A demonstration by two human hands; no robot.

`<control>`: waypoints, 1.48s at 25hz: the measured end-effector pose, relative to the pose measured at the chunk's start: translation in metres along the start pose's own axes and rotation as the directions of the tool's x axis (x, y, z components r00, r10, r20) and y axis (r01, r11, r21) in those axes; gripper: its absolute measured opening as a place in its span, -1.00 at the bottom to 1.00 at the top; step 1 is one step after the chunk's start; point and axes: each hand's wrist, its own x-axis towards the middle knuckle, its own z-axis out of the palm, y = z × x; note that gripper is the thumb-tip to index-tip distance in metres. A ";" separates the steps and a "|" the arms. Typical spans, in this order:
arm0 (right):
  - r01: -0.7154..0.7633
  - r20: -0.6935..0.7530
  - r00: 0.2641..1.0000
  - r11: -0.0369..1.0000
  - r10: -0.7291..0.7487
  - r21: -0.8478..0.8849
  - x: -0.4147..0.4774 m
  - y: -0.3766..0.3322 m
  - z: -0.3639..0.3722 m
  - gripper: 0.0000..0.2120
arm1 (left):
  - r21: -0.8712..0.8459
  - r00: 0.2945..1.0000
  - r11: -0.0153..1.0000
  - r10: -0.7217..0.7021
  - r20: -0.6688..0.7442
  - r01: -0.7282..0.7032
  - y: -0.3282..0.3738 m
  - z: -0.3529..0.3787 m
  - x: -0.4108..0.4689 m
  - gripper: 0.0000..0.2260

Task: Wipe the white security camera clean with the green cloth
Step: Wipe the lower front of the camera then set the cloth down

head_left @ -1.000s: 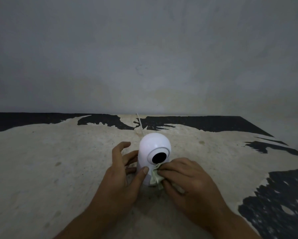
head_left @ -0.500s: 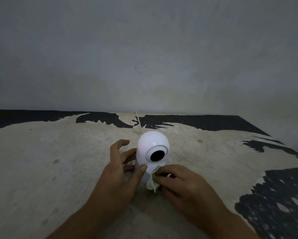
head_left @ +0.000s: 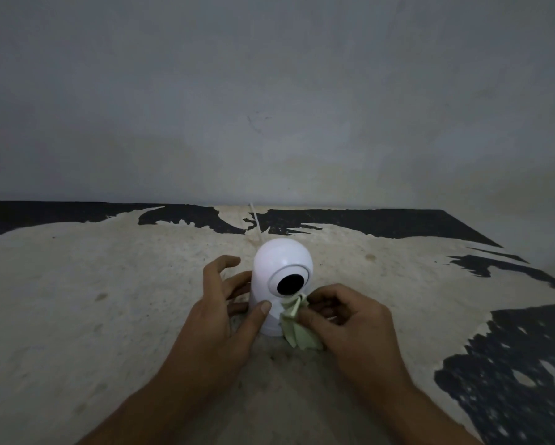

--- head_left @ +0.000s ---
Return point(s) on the white dome security camera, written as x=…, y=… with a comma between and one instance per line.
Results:
x=281, y=285

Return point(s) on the person's right forearm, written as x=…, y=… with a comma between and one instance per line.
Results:
x=426, y=414

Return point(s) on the person's right thumb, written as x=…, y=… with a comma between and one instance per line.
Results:
x=313, y=326

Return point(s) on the person's left thumb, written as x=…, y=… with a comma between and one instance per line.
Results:
x=255, y=322

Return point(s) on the person's right hand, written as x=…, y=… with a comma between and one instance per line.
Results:
x=358, y=338

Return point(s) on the person's left forearm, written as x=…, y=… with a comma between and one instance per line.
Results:
x=154, y=403

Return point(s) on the person's left middle finger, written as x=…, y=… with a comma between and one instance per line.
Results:
x=238, y=283

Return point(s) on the person's left hand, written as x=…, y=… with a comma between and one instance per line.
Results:
x=212, y=326

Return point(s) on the light green cleaning cloth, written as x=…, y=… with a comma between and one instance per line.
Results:
x=298, y=331

